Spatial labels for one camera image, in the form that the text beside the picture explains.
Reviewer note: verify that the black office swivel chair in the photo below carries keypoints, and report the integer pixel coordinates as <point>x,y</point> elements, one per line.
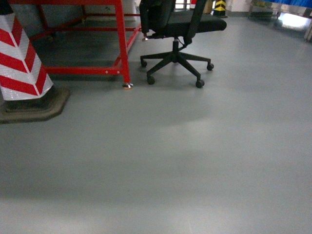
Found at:
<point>159,20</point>

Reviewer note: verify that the yellow black striped bollard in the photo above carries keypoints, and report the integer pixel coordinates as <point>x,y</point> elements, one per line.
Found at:
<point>220,9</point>

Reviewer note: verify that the red white traffic cone left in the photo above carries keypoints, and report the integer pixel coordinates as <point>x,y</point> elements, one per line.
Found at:
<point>28,93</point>

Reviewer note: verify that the stainless steel flow rack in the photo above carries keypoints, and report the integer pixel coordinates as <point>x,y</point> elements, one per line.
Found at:
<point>301,8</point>

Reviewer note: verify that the red metal table frame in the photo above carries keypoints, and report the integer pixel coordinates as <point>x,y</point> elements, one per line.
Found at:
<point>126,36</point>

